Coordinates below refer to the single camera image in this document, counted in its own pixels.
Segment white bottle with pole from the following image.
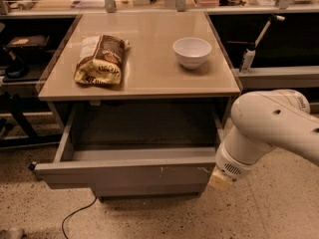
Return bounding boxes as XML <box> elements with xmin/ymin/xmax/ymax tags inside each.
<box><xmin>239</xmin><ymin>14</ymin><xmax>285</xmax><ymax>74</ymax></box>

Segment black floor cable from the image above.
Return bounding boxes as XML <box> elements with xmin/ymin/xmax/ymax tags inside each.
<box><xmin>60</xmin><ymin>196</ymin><xmax>99</xmax><ymax>239</ymax></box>

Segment small blue can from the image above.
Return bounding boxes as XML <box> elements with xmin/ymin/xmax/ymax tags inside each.
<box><xmin>28</xmin><ymin>161</ymin><xmax>37</xmax><ymax>171</ymax></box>

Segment grey drawer cabinet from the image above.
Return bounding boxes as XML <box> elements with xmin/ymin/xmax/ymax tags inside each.
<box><xmin>37</xmin><ymin>11</ymin><xmax>241</xmax><ymax>202</ymax></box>

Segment white bowl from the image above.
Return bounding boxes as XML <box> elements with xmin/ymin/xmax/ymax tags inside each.
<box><xmin>172</xmin><ymin>37</ymin><xmax>212</xmax><ymax>70</ymax></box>

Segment brown yellow chip bag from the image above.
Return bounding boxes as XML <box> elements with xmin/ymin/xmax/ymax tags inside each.
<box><xmin>74</xmin><ymin>35</ymin><xmax>130</xmax><ymax>85</ymax></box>

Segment black headphones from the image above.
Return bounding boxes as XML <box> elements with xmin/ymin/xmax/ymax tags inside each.
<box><xmin>3</xmin><ymin>46</ymin><xmax>29</xmax><ymax>79</ymax></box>

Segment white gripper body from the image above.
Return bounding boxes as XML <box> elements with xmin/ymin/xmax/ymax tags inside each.
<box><xmin>215</xmin><ymin>143</ymin><xmax>256</xmax><ymax>179</ymax></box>

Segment grey top drawer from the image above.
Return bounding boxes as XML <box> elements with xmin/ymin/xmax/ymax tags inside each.
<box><xmin>34</xmin><ymin>103</ymin><xmax>222</xmax><ymax>191</ymax></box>

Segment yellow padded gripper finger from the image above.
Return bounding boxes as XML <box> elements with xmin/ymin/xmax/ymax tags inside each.
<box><xmin>209</xmin><ymin>166</ymin><xmax>234</xmax><ymax>190</ymax></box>

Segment grey middle drawer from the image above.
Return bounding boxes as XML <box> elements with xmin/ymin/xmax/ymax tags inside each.
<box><xmin>94</xmin><ymin>183</ymin><xmax>206</xmax><ymax>198</ymax></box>

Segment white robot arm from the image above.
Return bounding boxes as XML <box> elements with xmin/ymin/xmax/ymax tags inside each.
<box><xmin>209</xmin><ymin>90</ymin><xmax>319</xmax><ymax>190</ymax></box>

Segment grey drawer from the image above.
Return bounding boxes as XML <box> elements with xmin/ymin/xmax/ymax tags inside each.
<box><xmin>94</xmin><ymin>183</ymin><xmax>206</xmax><ymax>198</ymax></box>
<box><xmin>34</xmin><ymin>103</ymin><xmax>222</xmax><ymax>191</ymax></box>

